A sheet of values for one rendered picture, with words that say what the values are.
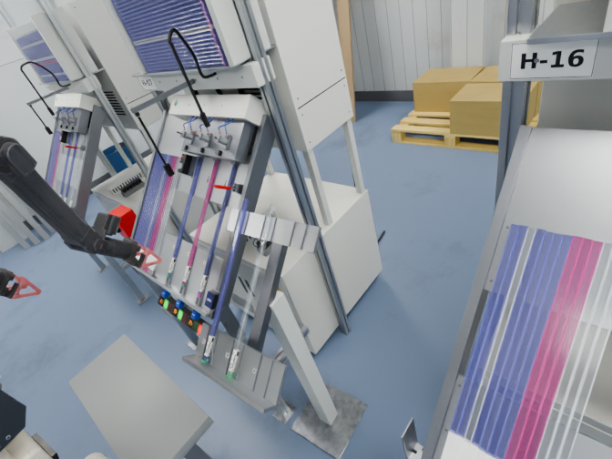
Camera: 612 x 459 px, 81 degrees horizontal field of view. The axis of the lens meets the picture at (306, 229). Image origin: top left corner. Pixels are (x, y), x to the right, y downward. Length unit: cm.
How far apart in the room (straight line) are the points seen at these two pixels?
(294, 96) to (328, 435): 136
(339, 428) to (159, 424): 76
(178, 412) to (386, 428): 85
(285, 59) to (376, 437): 148
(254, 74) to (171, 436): 110
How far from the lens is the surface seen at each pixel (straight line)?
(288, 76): 131
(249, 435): 186
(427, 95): 370
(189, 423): 126
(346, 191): 181
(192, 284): 140
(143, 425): 135
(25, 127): 500
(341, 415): 175
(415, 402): 175
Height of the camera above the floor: 158
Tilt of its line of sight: 36 degrees down
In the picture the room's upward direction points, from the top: 19 degrees counter-clockwise
